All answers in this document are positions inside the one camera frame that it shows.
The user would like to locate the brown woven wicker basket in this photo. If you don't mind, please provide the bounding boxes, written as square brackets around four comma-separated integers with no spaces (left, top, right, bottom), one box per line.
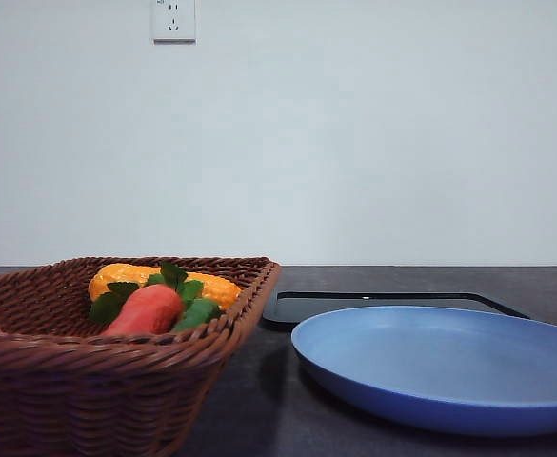
[0,256,280,457]

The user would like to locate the orange toy carrot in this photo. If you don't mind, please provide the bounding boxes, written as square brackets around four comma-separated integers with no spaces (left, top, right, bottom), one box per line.
[104,284,184,334]

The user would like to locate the yellow toy corn cob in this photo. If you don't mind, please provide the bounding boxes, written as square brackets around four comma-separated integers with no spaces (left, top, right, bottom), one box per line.
[90,264,240,309]

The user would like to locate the white wall power socket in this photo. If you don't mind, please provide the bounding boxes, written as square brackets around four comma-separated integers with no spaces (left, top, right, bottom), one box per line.
[152,0,197,46]

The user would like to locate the blue round plate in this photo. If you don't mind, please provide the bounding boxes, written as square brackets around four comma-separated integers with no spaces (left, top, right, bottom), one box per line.
[291,306,557,436]

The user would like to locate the green carrot leaves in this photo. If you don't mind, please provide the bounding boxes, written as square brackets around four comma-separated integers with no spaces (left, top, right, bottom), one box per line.
[90,263,222,331]

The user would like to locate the black flat tray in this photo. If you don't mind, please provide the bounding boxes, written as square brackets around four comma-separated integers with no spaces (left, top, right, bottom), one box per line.
[262,291,530,332]

